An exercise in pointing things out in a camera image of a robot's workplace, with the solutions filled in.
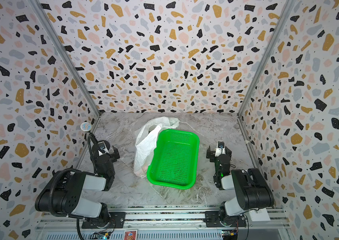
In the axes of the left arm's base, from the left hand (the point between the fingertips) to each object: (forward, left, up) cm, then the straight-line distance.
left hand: (103, 147), depth 87 cm
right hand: (+1, -67, 0) cm, 67 cm away
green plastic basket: (-3, -41, -12) cm, 43 cm away
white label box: (-35, -83, -7) cm, 91 cm away
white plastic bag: (-9, -29, +21) cm, 37 cm away
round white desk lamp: (+3, +5, +15) cm, 16 cm away
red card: (-42, -21, -10) cm, 48 cm away
